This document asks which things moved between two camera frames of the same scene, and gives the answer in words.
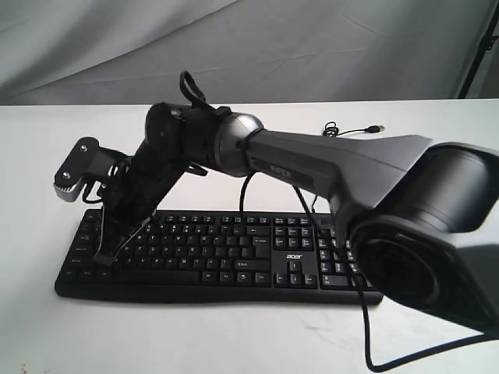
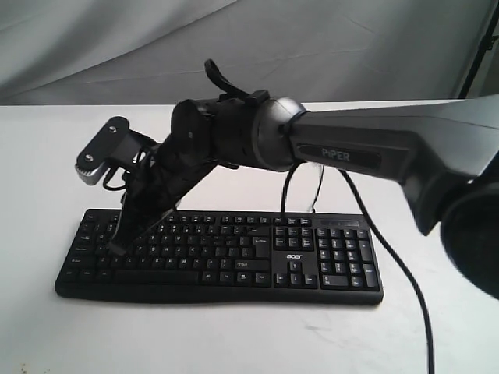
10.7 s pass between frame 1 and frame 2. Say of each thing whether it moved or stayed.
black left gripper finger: moved
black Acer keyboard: stayed
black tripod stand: stayed
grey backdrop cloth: stayed
